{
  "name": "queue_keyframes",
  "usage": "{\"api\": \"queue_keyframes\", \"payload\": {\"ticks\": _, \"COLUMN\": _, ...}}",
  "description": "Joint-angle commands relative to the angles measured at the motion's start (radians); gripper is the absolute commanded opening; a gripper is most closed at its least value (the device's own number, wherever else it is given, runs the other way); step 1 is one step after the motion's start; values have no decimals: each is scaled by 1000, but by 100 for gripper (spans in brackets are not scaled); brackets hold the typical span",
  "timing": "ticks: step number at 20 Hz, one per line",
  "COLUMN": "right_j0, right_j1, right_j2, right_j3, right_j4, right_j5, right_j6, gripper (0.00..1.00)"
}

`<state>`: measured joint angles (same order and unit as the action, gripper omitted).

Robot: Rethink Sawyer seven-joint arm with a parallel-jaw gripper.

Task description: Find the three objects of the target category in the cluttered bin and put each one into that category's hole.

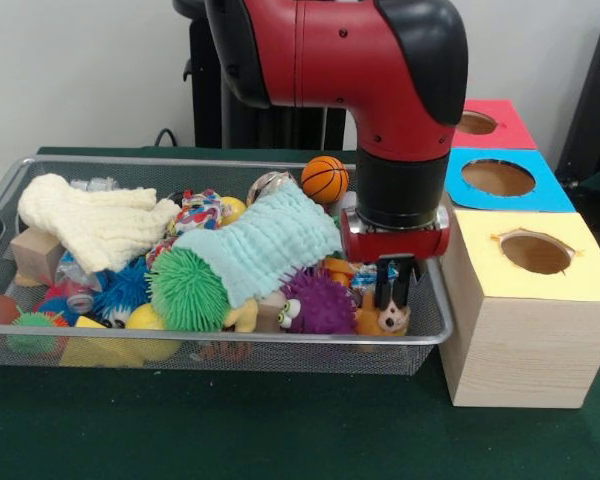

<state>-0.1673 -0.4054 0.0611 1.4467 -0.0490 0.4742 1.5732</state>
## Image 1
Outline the wooden box with three holes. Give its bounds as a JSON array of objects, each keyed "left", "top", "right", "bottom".
[{"left": 439, "top": 98, "right": 600, "bottom": 409}]

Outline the light blue waffle cloth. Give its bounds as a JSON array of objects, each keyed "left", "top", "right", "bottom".
[{"left": 172, "top": 180, "right": 344, "bottom": 309}]

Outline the black cable loop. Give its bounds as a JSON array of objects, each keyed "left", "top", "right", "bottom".
[{"left": 152, "top": 128, "right": 182, "bottom": 149}]

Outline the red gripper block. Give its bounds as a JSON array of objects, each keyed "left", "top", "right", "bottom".
[{"left": 340, "top": 204, "right": 452, "bottom": 309}]

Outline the blue stringy puffer ball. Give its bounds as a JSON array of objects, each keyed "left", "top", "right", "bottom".
[{"left": 93, "top": 257, "right": 155, "bottom": 324}]

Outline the purple spiky ball toy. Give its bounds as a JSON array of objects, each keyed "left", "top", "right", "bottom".
[{"left": 278, "top": 269, "right": 359, "bottom": 335}]

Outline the multicolour rope toy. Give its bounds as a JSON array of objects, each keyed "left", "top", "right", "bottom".
[{"left": 165, "top": 188, "right": 226, "bottom": 236}]

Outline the green stringy puffer ball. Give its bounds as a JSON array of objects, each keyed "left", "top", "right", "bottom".
[{"left": 147, "top": 247, "right": 234, "bottom": 332}]

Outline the dark green table cloth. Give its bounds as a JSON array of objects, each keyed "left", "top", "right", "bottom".
[{"left": 0, "top": 145, "right": 600, "bottom": 480}]

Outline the yellow ball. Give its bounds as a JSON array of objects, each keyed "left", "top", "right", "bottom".
[{"left": 126, "top": 302, "right": 181, "bottom": 362}]

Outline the orange toy basketball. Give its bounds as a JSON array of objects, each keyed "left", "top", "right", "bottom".
[{"left": 300, "top": 155, "right": 350, "bottom": 205}]

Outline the black stand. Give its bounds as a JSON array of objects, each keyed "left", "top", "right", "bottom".
[{"left": 554, "top": 8, "right": 600, "bottom": 201}]

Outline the shallow mesh bin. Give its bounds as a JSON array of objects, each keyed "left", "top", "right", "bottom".
[{"left": 0, "top": 154, "right": 454, "bottom": 376}]

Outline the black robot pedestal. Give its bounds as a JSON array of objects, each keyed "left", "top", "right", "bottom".
[{"left": 172, "top": 0, "right": 356, "bottom": 150}]

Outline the cream waffle cloth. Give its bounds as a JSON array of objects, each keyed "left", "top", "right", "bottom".
[{"left": 17, "top": 173, "right": 181, "bottom": 274}]

